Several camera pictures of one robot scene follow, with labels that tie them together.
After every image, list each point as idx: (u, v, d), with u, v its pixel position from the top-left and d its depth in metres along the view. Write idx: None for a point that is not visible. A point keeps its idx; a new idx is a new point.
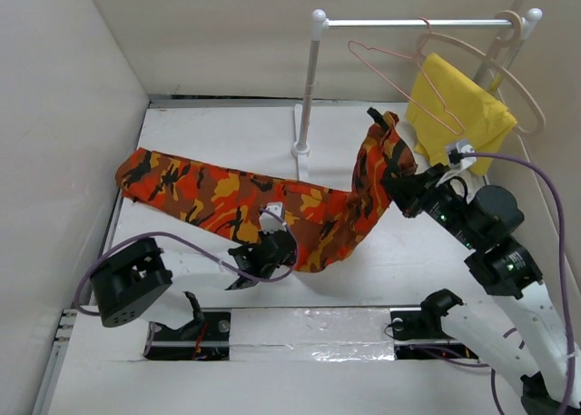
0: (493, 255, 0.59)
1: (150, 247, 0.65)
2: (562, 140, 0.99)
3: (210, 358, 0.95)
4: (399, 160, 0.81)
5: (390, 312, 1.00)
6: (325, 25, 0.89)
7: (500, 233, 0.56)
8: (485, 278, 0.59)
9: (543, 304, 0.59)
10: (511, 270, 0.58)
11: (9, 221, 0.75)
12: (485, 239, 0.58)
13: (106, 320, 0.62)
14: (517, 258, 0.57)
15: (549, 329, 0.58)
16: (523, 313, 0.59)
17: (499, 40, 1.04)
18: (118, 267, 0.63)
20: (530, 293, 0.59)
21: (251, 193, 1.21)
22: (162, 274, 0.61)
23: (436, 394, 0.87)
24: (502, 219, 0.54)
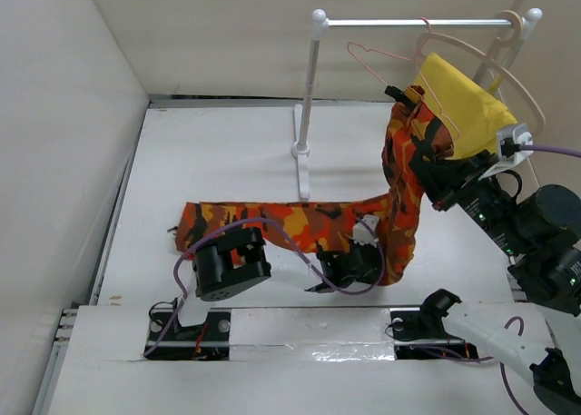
0: (546, 265, 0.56)
1: (256, 238, 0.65)
2: (562, 140, 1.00)
3: (210, 358, 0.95)
4: (435, 141, 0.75)
5: (390, 312, 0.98)
6: (327, 24, 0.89)
7: (562, 242, 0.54)
8: (541, 291, 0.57)
9: None
10: (573, 284, 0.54)
11: (9, 219, 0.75)
12: (542, 247, 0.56)
13: (202, 295, 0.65)
14: (580, 271, 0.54)
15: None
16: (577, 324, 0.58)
17: (499, 40, 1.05)
18: (223, 249, 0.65)
20: None
21: (324, 224, 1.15)
22: (263, 268, 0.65)
23: (439, 392, 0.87)
24: (571, 228, 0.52)
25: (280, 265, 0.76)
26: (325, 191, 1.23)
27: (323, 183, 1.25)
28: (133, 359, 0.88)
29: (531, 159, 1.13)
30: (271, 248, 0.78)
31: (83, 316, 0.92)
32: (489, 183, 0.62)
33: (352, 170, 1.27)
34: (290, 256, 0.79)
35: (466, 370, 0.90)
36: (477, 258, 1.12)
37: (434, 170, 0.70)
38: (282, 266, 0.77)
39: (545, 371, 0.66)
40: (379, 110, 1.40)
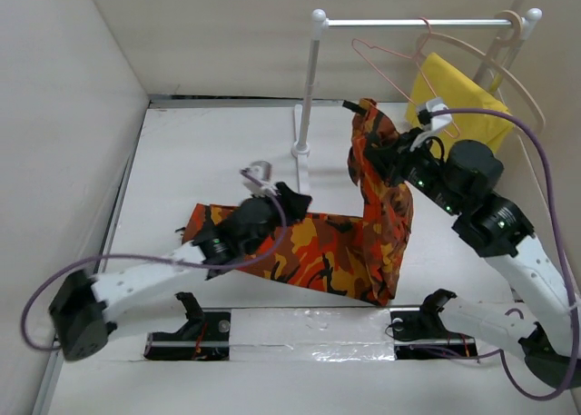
0: (479, 214, 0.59)
1: (81, 283, 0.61)
2: (561, 139, 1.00)
3: (210, 359, 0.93)
4: (379, 129, 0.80)
5: (390, 312, 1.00)
6: (327, 24, 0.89)
7: (481, 187, 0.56)
8: (473, 238, 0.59)
9: (538, 258, 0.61)
10: (503, 227, 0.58)
11: (10, 218, 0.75)
12: (467, 197, 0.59)
13: (67, 354, 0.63)
14: (507, 213, 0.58)
15: (547, 281, 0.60)
16: (522, 270, 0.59)
17: (499, 40, 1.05)
18: (63, 307, 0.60)
20: (525, 249, 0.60)
21: (332, 237, 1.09)
22: (93, 311, 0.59)
23: (439, 392, 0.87)
24: (482, 172, 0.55)
25: (126, 292, 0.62)
26: (325, 191, 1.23)
27: (323, 183, 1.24)
28: (133, 359, 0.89)
29: (531, 159, 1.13)
30: (113, 275, 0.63)
31: None
32: (422, 150, 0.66)
33: None
34: (143, 272, 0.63)
35: (465, 370, 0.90)
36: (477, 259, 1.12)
37: (379, 153, 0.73)
38: (127, 291, 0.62)
39: (532, 342, 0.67)
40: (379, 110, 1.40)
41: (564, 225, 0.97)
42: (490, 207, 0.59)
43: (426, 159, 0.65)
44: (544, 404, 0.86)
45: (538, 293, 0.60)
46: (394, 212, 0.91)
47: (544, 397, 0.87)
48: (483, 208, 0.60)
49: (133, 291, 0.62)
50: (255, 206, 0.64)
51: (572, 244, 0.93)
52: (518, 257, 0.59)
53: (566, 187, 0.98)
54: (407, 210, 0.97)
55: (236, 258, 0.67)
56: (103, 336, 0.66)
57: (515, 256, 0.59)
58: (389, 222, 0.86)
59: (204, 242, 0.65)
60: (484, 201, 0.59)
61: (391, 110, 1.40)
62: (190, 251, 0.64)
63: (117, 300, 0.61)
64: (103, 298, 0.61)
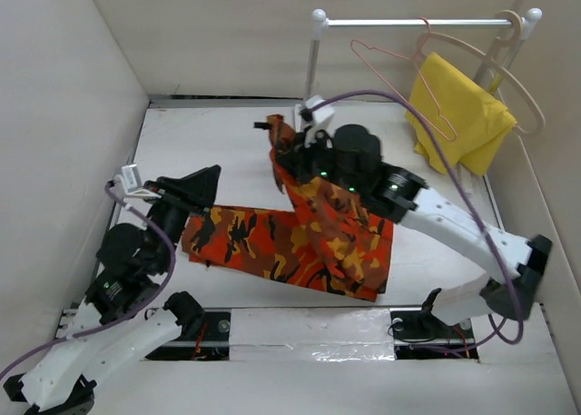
0: (379, 187, 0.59)
1: (14, 393, 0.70)
2: (561, 139, 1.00)
3: (210, 358, 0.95)
4: (282, 135, 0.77)
5: (390, 311, 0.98)
6: (327, 24, 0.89)
7: (368, 161, 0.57)
8: (378, 209, 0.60)
9: (438, 203, 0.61)
10: (398, 190, 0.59)
11: (10, 218, 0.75)
12: (361, 174, 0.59)
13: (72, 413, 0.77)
14: (400, 178, 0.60)
15: (455, 222, 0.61)
16: (428, 219, 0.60)
17: (499, 40, 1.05)
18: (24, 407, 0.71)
20: (423, 199, 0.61)
21: None
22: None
23: (439, 392, 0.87)
24: (363, 149, 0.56)
25: (50, 384, 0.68)
26: None
27: None
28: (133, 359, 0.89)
29: (531, 159, 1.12)
30: (31, 377, 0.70)
31: None
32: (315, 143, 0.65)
33: None
34: (54, 363, 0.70)
35: (465, 371, 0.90)
36: None
37: (285, 158, 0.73)
38: (49, 384, 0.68)
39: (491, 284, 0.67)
40: (379, 110, 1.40)
41: (563, 225, 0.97)
42: (386, 176, 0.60)
43: (321, 150, 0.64)
44: (544, 405, 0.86)
45: (452, 235, 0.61)
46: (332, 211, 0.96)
47: (543, 397, 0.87)
48: (379, 182, 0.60)
49: (54, 382, 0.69)
50: (124, 232, 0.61)
51: (572, 244, 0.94)
52: (419, 209, 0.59)
53: (565, 187, 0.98)
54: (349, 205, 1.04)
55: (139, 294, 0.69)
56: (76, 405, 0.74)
57: (418, 210, 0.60)
58: (326, 218, 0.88)
59: (98, 291, 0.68)
60: (378, 173, 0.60)
61: (391, 110, 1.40)
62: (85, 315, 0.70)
63: (46, 396, 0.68)
64: (33, 401, 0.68)
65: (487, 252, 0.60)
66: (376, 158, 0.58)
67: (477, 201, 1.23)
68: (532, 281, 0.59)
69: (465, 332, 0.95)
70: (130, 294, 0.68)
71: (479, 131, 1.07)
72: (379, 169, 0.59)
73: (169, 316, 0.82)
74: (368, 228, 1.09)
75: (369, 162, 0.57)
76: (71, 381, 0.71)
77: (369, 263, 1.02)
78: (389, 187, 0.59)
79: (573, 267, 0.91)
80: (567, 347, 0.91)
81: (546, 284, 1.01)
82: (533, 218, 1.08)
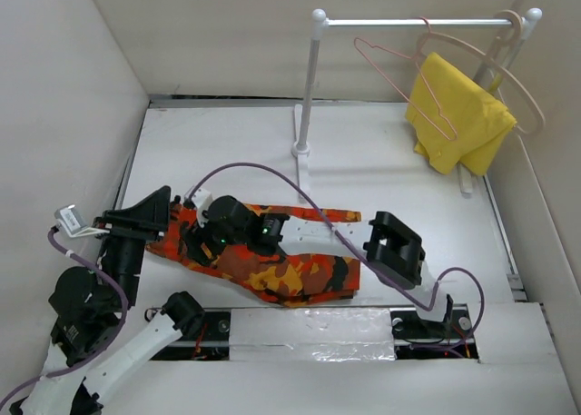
0: (256, 236, 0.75)
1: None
2: (561, 139, 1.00)
3: (210, 358, 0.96)
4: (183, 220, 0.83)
5: (390, 312, 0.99)
6: (327, 24, 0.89)
7: (238, 218, 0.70)
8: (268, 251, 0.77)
9: (299, 225, 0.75)
10: (270, 232, 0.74)
11: (9, 218, 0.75)
12: (241, 231, 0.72)
13: None
14: (270, 222, 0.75)
15: (311, 232, 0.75)
16: (292, 242, 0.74)
17: (499, 40, 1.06)
18: None
20: (288, 228, 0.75)
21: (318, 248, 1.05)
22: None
23: (439, 393, 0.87)
24: (228, 214, 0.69)
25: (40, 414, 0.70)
26: (324, 191, 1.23)
27: (323, 183, 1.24)
28: None
29: (531, 159, 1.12)
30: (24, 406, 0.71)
31: None
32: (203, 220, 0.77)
33: (351, 169, 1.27)
34: (43, 393, 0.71)
35: (466, 371, 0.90)
36: (477, 259, 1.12)
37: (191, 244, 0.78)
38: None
39: None
40: (379, 110, 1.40)
41: (564, 226, 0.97)
42: (260, 225, 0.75)
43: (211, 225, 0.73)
44: (544, 405, 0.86)
45: (317, 244, 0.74)
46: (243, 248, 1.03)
47: (544, 397, 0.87)
48: (257, 229, 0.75)
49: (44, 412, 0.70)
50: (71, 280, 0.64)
51: (572, 244, 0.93)
52: (283, 239, 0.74)
53: (565, 187, 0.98)
54: None
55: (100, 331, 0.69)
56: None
57: (282, 240, 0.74)
58: (232, 262, 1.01)
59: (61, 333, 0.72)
60: (252, 225, 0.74)
61: (391, 110, 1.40)
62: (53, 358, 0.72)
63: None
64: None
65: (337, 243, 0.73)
66: (242, 215, 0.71)
67: (477, 201, 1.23)
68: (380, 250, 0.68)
69: (464, 332, 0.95)
70: (93, 334, 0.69)
71: (479, 131, 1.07)
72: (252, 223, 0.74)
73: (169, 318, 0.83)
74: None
75: (236, 222, 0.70)
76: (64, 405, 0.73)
77: (307, 273, 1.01)
78: (263, 233, 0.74)
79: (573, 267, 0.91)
80: (567, 347, 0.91)
81: (546, 284, 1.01)
82: (534, 218, 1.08)
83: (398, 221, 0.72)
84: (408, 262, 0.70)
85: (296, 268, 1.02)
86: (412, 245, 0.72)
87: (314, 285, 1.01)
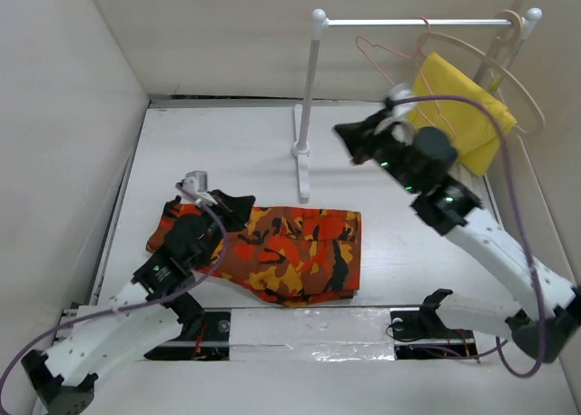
0: (435, 196, 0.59)
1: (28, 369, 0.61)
2: (562, 139, 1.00)
3: (210, 358, 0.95)
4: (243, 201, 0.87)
5: (390, 312, 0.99)
6: (327, 24, 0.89)
7: (439, 172, 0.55)
8: (428, 219, 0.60)
9: (489, 226, 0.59)
10: (448, 202, 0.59)
11: (10, 218, 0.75)
12: (427, 179, 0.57)
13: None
14: (456, 192, 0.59)
15: (501, 246, 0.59)
16: (472, 241, 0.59)
17: (499, 39, 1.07)
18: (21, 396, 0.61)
20: (475, 218, 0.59)
21: (315, 248, 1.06)
22: (50, 390, 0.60)
23: (439, 392, 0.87)
24: (435, 153, 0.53)
25: (80, 358, 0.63)
26: (324, 191, 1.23)
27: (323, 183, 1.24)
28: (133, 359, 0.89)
29: (531, 159, 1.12)
30: (55, 349, 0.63)
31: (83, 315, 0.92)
32: (388, 131, 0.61)
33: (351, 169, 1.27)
34: (89, 335, 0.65)
35: (466, 370, 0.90)
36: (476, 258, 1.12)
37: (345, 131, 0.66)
38: (82, 356, 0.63)
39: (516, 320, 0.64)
40: (379, 110, 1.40)
41: (564, 226, 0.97)
42: (441, 188, 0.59)
43: (389, 140, 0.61)
44: (545, 404, 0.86)
45: (498, 259, 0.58)
46: (246, 249, 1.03)
47: (545, 397, 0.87)
48: (438, 188, 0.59)
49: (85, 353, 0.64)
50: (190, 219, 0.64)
51: (572, 244, 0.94)
52: (467, 226, 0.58)
53: (565, 187, 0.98)
54: (269, 232, 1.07)
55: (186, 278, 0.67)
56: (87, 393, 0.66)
57: (466, 226, 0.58)
58: (232, 262, 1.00)
59: (146, 273, 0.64)
60: (440, 182, 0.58)
61: None
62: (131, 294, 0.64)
63: (76, 367, 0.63)
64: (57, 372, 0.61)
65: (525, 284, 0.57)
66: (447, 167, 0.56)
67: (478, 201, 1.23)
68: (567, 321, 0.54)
69: (465, 332, 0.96)
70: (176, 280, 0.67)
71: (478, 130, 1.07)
72: (444, 181, 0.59)
73: (171, 313, 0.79)
74: (303, 238, 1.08)
75: (438, 171, 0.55)
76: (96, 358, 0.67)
77: (308, 273, 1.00)
78: (444, 198, 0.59)
79: (573, 267, 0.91)
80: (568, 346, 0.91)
81: None
82: (534, 218, 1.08)
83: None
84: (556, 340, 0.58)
85: (296, 268, 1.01)
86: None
87: (319, 282, 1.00)
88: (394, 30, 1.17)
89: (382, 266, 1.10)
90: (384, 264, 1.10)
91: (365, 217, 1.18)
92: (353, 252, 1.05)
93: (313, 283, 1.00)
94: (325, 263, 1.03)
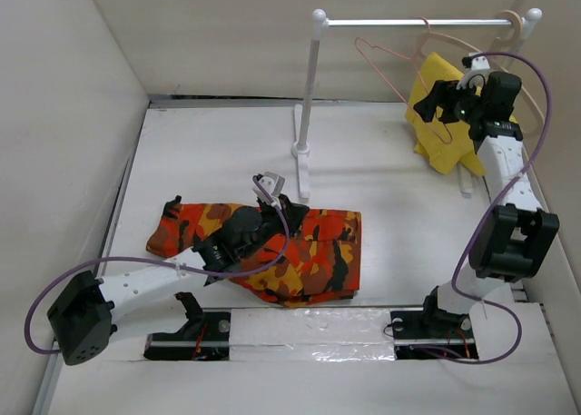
0: (488, 119, 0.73)
1: (89, 282, 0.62)
2: (561, 140, 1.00)
3: (210, 358, 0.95)
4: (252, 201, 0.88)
5: (390, 312, 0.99)
6: (327, 24, 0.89)
7: (496, 92, 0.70)
8: (476, 133, 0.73)
9: (511, 148, 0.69)
10: (498, 126, 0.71)
11: (10, 218, 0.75)
12: (486, 103, 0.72)
13: (69, 357, 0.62)
14: (508, 125, 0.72)
15: (507, 161, 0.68)
16: (489, 146, 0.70)
17: (499, 40, 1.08)
18: (64, 310, 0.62)
20: (505, 140, 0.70)
21: (314, 248, 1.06)
22: (100, 311, 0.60)
23: (438, 392, 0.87)
24: (498, 78, 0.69)
25: (130, 294, 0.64)
26: (325, 190, 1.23)
27: (323, 183, 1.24)
28: (133, 359, 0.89)
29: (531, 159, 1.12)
30: (114, 279, 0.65)
31: None
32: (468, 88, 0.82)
33: (351, 168, 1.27)
34: (146, 275, 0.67)
35: (466, 370, 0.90)
36: None
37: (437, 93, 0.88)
38: (133, 293, 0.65)
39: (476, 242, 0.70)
40: (379, 110, 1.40)
41: (564, 226, 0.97)
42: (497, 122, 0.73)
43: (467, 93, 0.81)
44: (544, 403, 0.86)
45: (497, 168, 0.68)
46: None
47: (545, 396, 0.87)
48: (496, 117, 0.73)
49: (139, 292, 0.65)
50: (249, 212, 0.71)
51: (573, 243, 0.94)
52: (497, 138, 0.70)
53: (565, 187, 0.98)
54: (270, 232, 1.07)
55: (233, 265, 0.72)
56: (108, 337, 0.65)
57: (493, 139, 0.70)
58: None
59: (204, 249, 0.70)
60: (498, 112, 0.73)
61: (391, 110, 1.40)
62: (192, 257, 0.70)
63: (123, 301, 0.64)
64: (109, 299, 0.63)
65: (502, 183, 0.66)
66: (507, 96, 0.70)
67: (478, 201, 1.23)
68: (509, 215, 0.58)
69: (465, 333, 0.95)
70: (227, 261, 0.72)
71: None
72: (503, 112, 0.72)
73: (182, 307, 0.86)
74: (303, 237, 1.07)
75: (494, 93, 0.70)
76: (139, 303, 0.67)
77: (308, 273, 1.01)
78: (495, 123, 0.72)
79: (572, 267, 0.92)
80: (567, 346, 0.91)
81: (546, 284, 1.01)
82: None
83: (549, 241, 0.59)
84: (499, 258, 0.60)
85: (296, 268, 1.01)
86: (522, 267, 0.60)
87: (319, 283, 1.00)
88: (394, 30, 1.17)
89: (382, 265, 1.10)
90: (383, 264, 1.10)
91: (365, 217, 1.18)
92: (353, 252, 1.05)
93: (313, 283, 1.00)
94: (325, 264, 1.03)
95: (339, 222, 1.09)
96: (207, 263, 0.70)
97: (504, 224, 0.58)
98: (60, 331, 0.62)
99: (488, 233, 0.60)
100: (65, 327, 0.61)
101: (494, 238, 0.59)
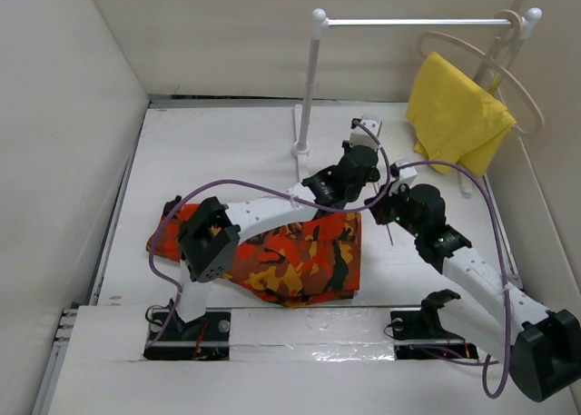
0: (432, 236, 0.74)
1: (216, 207, 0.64)
2: (560, 138, 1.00)
3: (210, 358, 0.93)
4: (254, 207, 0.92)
5: (390, 311, 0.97)
6: (327, 24, 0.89)
7: (429, 215, 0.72)
8: (428, 255, 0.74)
9: (474, 258, 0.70)
10: (443, 242, 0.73)
11: (10, 218, 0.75)
12: (424, 223, 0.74)
13: (199, 277, 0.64)
14: (451, 237, 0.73)
15: (482, 274, 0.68)
16: (457, 268, 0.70)
17: (499, 40, 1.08)
18: (193, 232, 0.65)
20: (461, 253, 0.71)
21: (313, 251, 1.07)
22: (230, 232, 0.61)
23: (437, 392, 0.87)
24: (427, 202, 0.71)
25: (253, 220, 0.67)
26: None
27: None
28: (132, 359, 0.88)
29: (531, 159, 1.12)
30: (238, 205, 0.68)
31: (83, 317, 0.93)
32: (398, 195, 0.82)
33: None
34: (264, 203, 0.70)
35: (466, 370, 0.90)
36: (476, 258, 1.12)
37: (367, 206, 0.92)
38: (255, 219, 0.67)
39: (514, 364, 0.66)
40: (379, 110, 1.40)
41: (564, 225, 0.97)
42: (440, 232, 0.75)
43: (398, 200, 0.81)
44: (543, 402, 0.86)
45: (479, 286, 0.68)
46: (248, 250, 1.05)
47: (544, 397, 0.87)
48: (438, 232, 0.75)
49: (260, 219, 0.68)
50: (364, 151, 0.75)
51: (571, 243, 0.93)
52: (454, 256, 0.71)
53: (563, 186, 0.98)
54: (269, 232, 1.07)
55: (340, 202, 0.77)
56: (232, 260, 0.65)
57: (453, 255, 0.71)
58: (232, 264, 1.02)
59: (312, 184, 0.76)
60: (438, 226, 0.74)
61: (391, 110, 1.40)
62: (301, 191, 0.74)
63: (249, 225, 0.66)
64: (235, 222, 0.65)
65: (498, 304, 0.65)
66: (439, 213, 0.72)
67: (478, 201, 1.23)
68: (535, 336, 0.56)
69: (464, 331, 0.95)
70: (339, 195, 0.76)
71: (479, 130, 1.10)
72: (441, 227, 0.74)
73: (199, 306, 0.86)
74: (303, 237, 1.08)
75: (427, 215, 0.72)
76: (259, 229, 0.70)
77: (307, 273, 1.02)
78: (440, 239, 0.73)
79: (573, 267, 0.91)
80: None
81: (546, 284, 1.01)
82: (534, 219, 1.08)
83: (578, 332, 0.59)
84: (554, 380, 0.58)
85: (296, 268, 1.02)
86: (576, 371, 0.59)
87: (320, 284, 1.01)
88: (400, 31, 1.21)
89: (382, 266, 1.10)
90: (382, 265, 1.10)
91: (365, 217, 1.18)
92: (353, 252, 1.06)
93: (316, 284, 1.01)
94: (325, 264, 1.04)
95: (340, 222, 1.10)
96: (317, 197, 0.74)
97: (537, 348, 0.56)
98: (191, 251, 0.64)
99: (530, 363, 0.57)
100: (195, 248, 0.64)
101: (537, 364, 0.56)
